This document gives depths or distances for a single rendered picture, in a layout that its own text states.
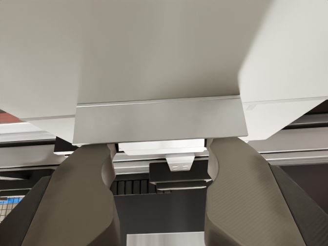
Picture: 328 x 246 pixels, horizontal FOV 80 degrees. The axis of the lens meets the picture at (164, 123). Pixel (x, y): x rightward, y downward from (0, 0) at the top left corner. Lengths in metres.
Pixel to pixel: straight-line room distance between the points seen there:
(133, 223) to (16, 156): 0.40
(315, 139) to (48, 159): 0.59
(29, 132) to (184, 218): 0.55
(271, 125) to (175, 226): 0.59
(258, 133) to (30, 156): 0.50
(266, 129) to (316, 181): 0.67
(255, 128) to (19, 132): 0.26
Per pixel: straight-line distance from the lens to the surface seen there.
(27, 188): 0.49
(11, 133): 0.30
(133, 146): 0.19
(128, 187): 0.60
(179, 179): 0.39
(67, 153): 0.24
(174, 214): 0.71
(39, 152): 0.55
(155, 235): 0.21
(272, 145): 0.49
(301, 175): 0.82
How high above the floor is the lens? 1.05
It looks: 20 degrees down
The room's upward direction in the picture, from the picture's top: 177 degrees clockwise
